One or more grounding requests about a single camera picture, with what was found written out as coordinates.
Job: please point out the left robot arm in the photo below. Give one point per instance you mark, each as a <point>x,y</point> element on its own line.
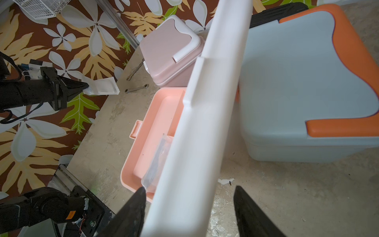
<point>26,99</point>

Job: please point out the pink first aid kit box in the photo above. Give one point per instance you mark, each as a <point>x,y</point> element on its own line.
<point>170,52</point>

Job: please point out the white wire basket left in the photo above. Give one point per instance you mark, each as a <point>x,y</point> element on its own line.
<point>42,9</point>

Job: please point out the black plastic case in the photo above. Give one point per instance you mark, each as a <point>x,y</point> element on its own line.
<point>277,13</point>

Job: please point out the small steel wrench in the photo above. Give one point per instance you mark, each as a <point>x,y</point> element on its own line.
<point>129,90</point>

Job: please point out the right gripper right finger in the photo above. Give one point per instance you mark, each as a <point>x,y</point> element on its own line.
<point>251,220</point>

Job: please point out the blue orange first aid kit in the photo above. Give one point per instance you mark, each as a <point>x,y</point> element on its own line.
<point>309,89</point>

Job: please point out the pink tray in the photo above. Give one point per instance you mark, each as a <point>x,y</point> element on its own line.
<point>161,119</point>

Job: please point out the white first aid kit box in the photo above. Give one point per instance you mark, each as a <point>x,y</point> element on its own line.
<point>182,203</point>

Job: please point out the large steel wrench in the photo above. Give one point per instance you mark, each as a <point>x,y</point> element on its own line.
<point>135,70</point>

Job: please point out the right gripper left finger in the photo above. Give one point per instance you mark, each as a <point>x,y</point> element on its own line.
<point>129,221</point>

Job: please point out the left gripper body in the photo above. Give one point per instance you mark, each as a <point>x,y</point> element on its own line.
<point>55,90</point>

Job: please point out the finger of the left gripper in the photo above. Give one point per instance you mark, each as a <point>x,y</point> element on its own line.
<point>71,88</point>

